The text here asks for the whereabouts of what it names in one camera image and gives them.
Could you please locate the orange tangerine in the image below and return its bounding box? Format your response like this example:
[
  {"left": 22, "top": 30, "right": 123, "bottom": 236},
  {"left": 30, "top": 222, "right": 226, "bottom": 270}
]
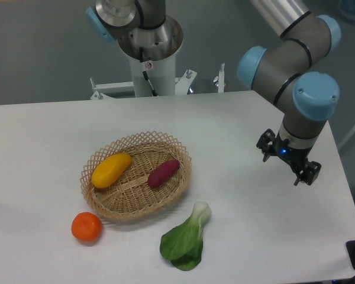
[{"left": 71, "top": 212, "right": 102, "bottom": 243}]

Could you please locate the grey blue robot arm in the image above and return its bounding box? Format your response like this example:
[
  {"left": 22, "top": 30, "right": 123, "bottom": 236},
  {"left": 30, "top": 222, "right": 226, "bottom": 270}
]
[{"left": 86, "top": 1, "right": 341, "bottom": 185}]

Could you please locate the green bok choy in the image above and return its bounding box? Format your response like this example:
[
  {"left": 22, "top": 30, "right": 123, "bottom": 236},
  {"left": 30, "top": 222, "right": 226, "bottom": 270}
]
[{"left": 159, "top": 201, "right": 212, "bottom": 271}]

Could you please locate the purple sweet potato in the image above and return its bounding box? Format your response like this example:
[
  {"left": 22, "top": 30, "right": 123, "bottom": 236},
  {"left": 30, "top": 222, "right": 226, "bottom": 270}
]
[{"left": 147, "top": 159, "right": 180, "bottom": 189}]

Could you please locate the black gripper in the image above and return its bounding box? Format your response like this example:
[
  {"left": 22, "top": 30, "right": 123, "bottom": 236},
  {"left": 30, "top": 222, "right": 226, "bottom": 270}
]
[{"left": 256, "top": 128, "right": 321, "bottom": 186}]

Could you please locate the black cable on pedestal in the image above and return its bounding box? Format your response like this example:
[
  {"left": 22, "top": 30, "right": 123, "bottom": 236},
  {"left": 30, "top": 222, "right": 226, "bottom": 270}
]
[{"left": 138, "top": 46, "right": 159, "bottom": 97}]

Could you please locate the woven wicker basket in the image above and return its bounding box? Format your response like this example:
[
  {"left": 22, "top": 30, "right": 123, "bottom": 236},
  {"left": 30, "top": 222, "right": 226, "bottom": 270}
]
[{"left": 80, "top": 131, "right": 192, "bottom": 221}]

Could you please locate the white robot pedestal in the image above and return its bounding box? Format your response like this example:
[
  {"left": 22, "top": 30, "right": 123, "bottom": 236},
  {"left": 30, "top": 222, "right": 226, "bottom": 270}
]
[{"left": 89, "top": 14, "right": 199, "bottom": 100}]

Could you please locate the white bracket with bolt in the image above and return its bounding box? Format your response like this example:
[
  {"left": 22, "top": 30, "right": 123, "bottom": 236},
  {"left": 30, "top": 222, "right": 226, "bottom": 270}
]
[{"left": 213, "top": 63, "right": 226, "bottom": 93}]

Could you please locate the yellow mango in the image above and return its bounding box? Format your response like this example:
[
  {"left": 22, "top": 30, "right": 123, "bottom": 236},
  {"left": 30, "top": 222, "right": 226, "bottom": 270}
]
[{"left": 91, "top": 153, "right": 132, "bottom": 189}]

